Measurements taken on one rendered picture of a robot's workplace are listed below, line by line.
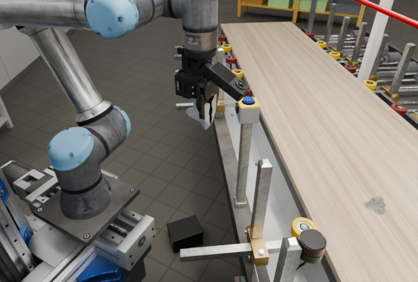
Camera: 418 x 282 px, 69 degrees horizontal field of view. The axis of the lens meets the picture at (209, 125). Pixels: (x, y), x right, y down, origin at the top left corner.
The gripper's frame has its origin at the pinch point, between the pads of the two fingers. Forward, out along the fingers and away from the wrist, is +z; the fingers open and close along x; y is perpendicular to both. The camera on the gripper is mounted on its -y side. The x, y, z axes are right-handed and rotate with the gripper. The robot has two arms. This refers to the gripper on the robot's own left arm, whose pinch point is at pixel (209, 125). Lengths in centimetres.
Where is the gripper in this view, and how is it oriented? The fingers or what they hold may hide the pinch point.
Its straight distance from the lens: 77.8
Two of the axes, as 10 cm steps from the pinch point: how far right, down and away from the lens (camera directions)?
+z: 0.0, 8.3, 5.6
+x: -4.7, 4.9, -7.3
